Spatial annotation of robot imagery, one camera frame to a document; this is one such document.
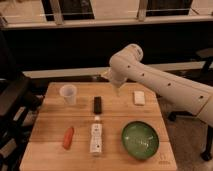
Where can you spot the black rectangular block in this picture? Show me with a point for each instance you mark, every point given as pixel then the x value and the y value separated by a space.
pixel 97 105

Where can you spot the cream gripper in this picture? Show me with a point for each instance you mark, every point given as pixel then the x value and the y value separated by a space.
pixel 116 79

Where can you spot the black office chair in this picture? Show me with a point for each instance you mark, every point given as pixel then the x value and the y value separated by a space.
pixel 204 75

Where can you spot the white sponge block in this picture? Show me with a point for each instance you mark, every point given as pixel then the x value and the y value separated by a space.
pixel 139 98

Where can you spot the green ceramic bowl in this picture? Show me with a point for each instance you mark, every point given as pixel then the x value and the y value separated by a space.
pixel 140 140

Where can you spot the white ceramic cup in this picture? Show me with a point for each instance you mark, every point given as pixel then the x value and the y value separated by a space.
pixel 69 93

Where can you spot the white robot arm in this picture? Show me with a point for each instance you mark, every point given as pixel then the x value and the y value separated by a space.
pixel 194 97

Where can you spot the orange carrot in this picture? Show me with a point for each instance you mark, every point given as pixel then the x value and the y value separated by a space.
pixel 68 138

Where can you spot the black chair at left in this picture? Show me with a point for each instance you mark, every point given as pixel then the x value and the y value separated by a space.
pixel 16 101

